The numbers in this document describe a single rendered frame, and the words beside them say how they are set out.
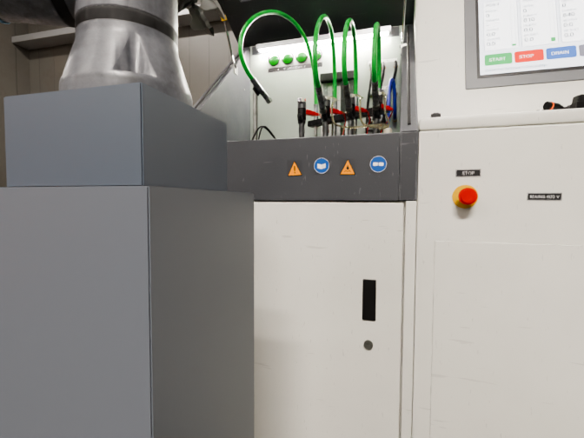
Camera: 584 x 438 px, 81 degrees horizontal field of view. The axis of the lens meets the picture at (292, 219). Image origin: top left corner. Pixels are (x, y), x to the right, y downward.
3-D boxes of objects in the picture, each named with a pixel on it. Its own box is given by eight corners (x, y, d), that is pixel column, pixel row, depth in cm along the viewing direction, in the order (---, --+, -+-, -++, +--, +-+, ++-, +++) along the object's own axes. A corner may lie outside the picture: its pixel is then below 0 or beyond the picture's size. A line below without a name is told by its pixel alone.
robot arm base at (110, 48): (139, 87, 34) (137, -16, 34) (25, 98, 38) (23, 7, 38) (213, 121, 49) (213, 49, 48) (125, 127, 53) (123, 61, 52)
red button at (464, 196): (454, 208, 73) (454, 183, 73) (451, 208, 77) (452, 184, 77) (481, 209, 72) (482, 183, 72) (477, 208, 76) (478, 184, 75)
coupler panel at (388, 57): (363, 133, 131) (364, 49, 130) (364, 135, 135) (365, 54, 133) (399, 131, 128) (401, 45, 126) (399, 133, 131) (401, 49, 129)
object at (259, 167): (172, 200, 99) (172, 143, 98) (182, 200, 103) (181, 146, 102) (398, 201, 80) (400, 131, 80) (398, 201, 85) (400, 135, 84)
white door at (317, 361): (169, 431, 102) (166, 201, 99) (175, 427, 104) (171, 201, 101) (398, 486, 83) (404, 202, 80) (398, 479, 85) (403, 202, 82)
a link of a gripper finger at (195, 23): (198, 45, 103) (179, 13, 98) (210, 36, 106) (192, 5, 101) (204, 42, 101) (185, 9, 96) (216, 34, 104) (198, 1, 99)
